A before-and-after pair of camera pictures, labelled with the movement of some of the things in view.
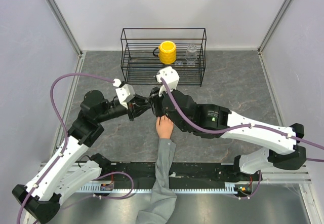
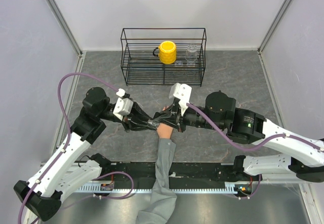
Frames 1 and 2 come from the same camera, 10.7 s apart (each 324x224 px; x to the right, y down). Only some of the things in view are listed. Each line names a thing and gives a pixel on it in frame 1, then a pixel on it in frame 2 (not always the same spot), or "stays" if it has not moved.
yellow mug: x=167 y=53 stays
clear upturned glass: x=191 y=54 stays
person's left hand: x=164 y=126 stays
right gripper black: x=156 y=100 to x=177 y=120
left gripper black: x=134 y=106 to x=133 y=121
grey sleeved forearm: x=162 y=199 stays
